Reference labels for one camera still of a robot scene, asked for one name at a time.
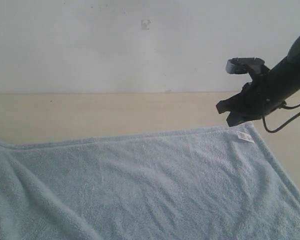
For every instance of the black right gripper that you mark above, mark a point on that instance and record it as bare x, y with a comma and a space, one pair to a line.
267, 91

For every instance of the light blue terry towel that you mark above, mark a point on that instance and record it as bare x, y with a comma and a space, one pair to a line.
198, 184

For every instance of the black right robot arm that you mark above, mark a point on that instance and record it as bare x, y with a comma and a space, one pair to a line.
293, 58

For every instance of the white towel care label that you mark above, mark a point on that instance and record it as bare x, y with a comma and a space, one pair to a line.
245, 137

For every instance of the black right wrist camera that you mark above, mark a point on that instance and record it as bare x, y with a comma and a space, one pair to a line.
240, 66

